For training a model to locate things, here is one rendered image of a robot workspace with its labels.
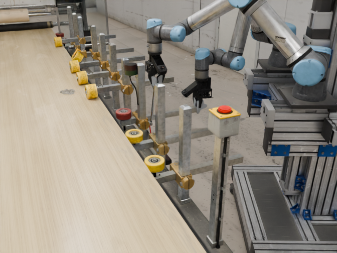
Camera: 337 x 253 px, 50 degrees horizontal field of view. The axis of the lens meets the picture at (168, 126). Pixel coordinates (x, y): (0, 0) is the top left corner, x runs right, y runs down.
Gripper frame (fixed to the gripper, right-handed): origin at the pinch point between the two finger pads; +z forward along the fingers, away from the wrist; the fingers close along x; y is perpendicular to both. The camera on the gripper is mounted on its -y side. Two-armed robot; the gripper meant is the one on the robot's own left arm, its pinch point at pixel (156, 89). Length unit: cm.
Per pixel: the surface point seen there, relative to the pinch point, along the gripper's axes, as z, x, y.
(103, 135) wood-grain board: 8.6, 34.8, -22.5
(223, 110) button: -24, 12, -83
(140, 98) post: 0.3, 11.7, -7.6
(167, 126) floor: 99, -65, 139
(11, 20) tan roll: -3, 62, 224
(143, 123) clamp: 12.7, 11.5, -10.3
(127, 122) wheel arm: 13.8, 18.1, -3.5
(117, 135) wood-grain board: 8.6, 29.1, -25.0
